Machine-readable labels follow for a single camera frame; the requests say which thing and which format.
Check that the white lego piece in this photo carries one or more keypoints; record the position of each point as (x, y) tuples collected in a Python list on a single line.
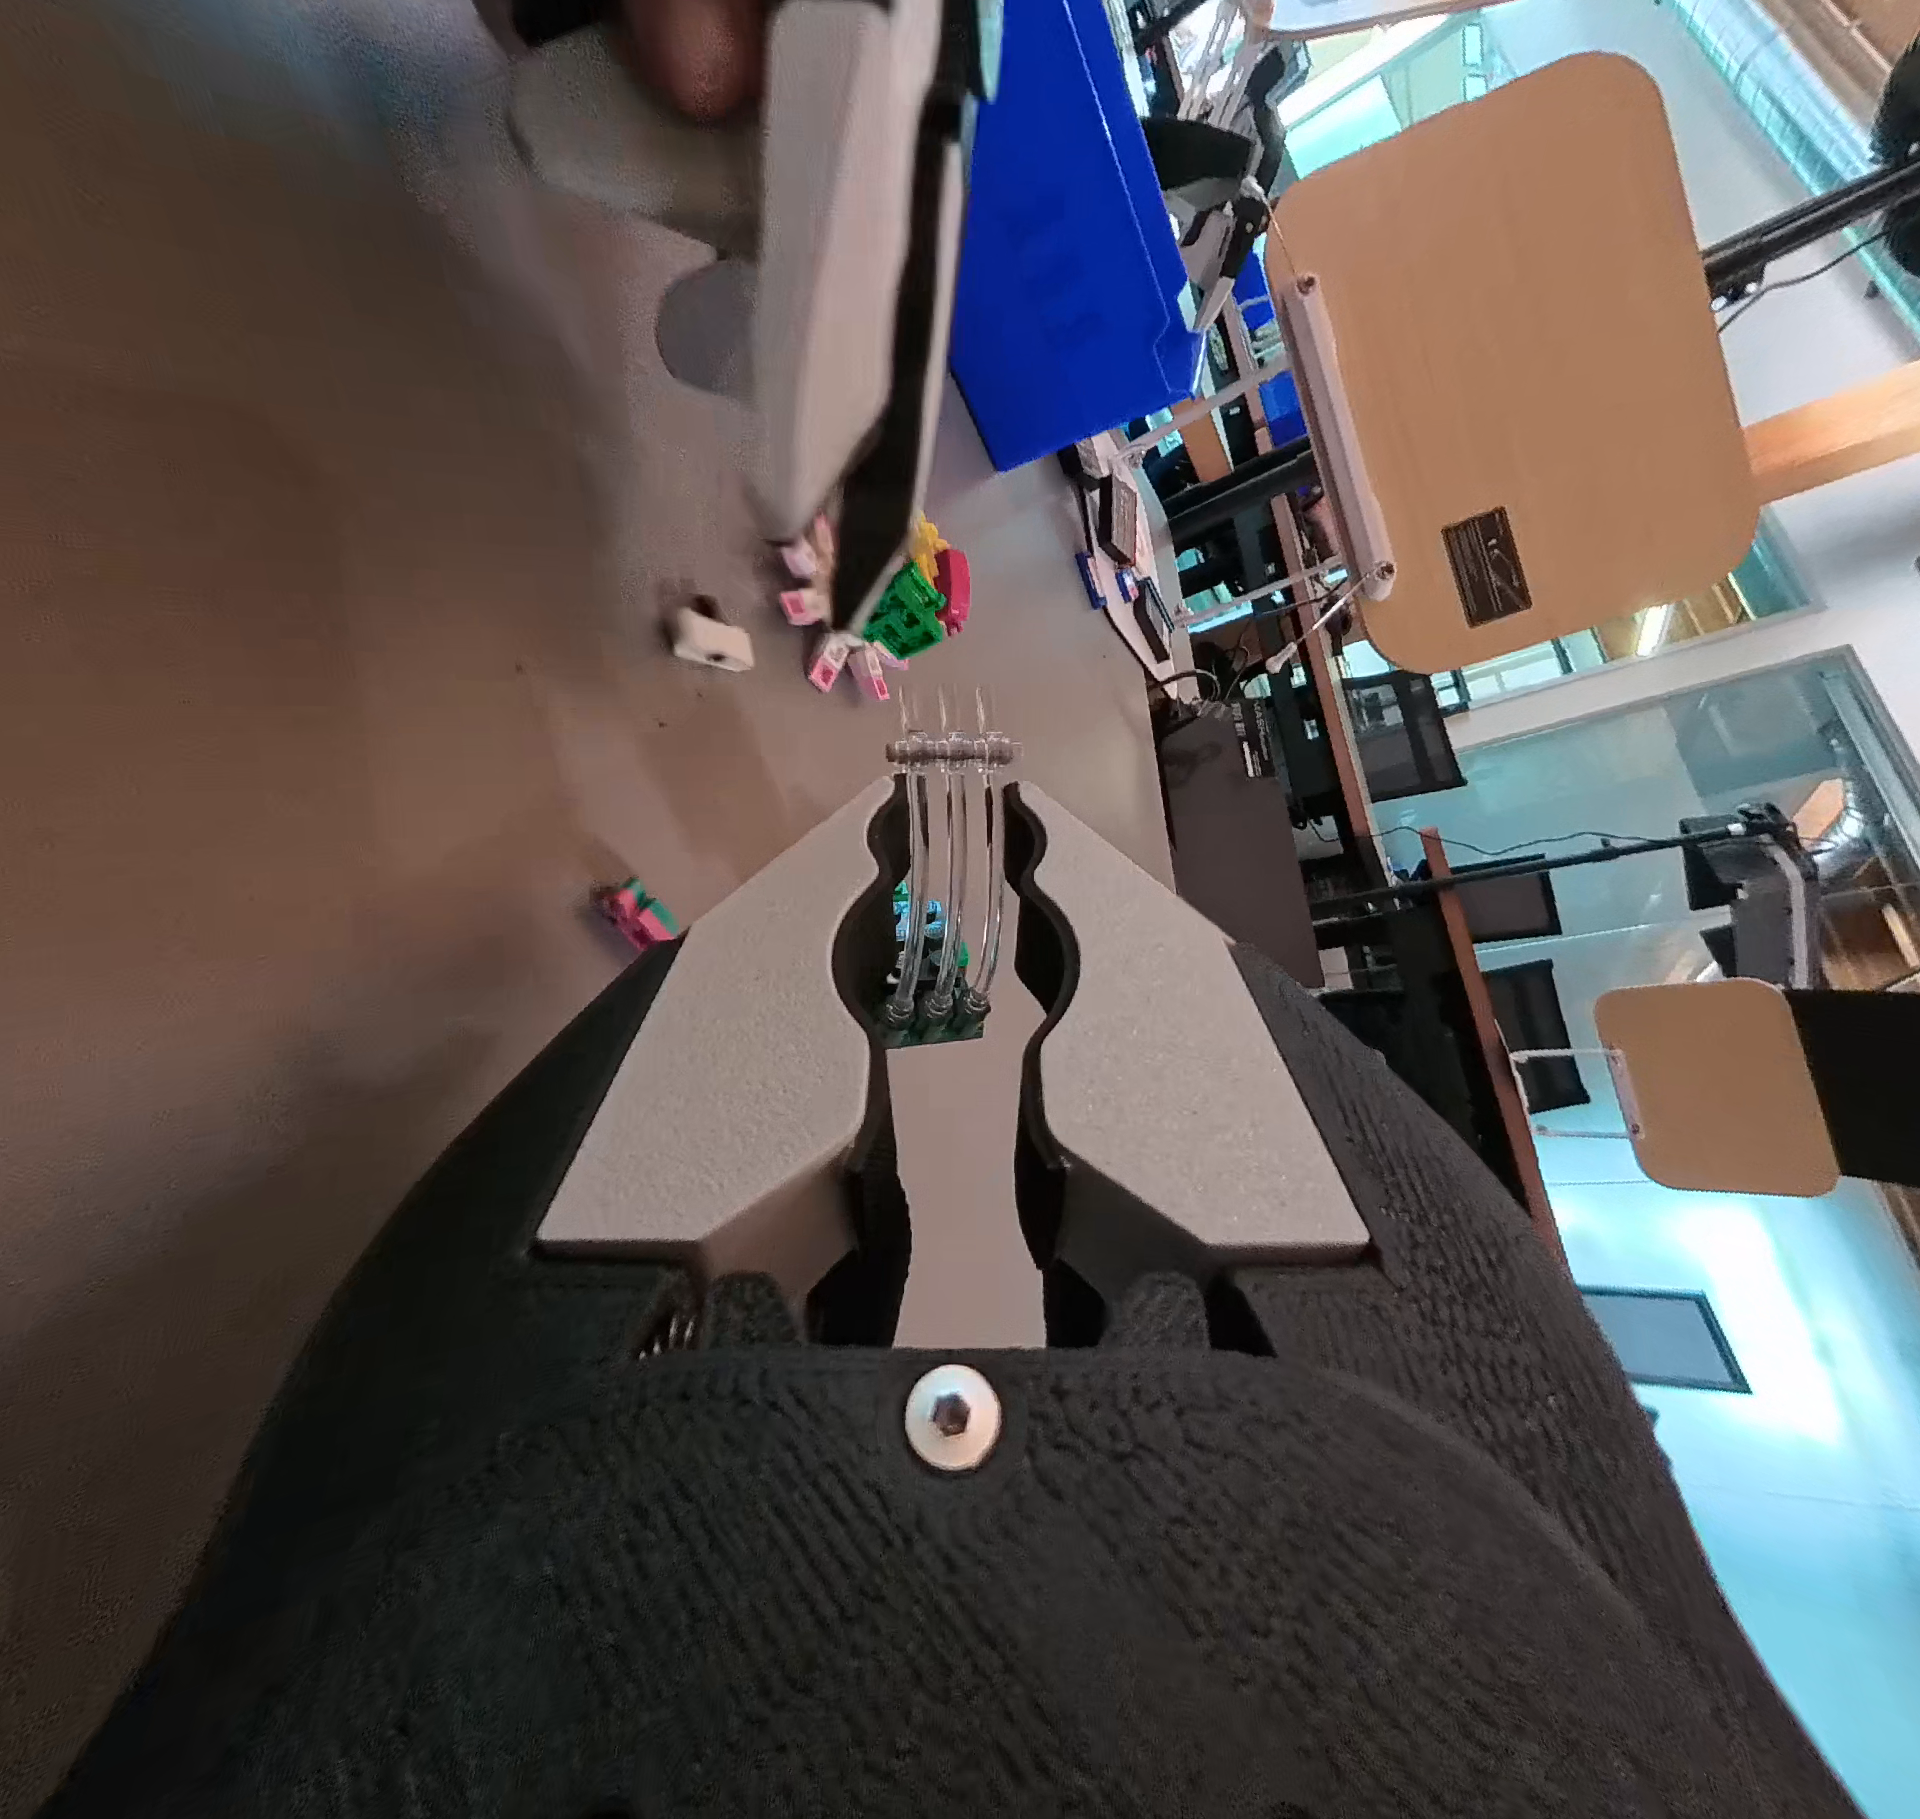
[(711, 638)]

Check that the pink white lego flower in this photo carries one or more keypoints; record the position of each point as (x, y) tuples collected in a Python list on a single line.
[(822, 665)]

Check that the blue plastic bin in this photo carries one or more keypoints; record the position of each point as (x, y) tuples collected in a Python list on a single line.
[(1066, 199)]

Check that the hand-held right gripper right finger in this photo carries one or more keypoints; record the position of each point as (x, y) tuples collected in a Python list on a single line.
[(1184, 1085)]

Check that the black stand pole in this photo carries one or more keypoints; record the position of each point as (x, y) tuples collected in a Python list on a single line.
[(1801, 230)]

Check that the green lego stem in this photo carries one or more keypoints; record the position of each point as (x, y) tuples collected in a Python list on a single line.
[(937, 1018)]

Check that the person's left hand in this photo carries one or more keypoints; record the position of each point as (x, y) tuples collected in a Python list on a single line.
[(690, 5)]

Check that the green curved lego piece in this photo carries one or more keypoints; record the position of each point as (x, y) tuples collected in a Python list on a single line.
[(904, 616)]

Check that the pink green lego piece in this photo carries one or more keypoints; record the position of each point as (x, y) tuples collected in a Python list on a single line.
[(638, 914)]

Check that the yellow magenta lego piece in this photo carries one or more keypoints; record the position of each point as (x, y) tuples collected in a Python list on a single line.
[(952, 582)]

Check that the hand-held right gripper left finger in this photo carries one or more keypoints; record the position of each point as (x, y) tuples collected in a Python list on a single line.
[(720, 1070)]

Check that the small light wood board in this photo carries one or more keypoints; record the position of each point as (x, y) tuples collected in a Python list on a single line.
[(1717, 1092)]

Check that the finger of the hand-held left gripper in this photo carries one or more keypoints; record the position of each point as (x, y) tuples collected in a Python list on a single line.
[(842, 275)]

